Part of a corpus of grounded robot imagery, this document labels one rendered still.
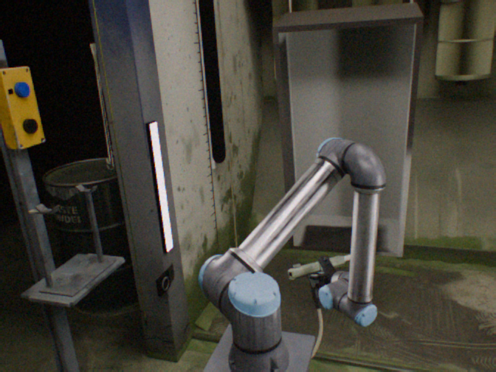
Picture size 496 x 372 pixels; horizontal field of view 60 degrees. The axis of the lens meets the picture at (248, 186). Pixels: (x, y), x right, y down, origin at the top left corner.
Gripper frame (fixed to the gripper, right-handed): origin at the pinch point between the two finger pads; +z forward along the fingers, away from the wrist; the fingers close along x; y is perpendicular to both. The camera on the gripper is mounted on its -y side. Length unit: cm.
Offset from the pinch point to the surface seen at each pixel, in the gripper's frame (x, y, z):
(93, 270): -96, -25, 0
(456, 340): 71, 51, -14
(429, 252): 125, 17, 39
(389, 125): 60, -66, -11
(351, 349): 21, 45, 10
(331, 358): 8.9, 45.8, 11.2
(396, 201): 74, -24, 9
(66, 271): -105, -27, 7
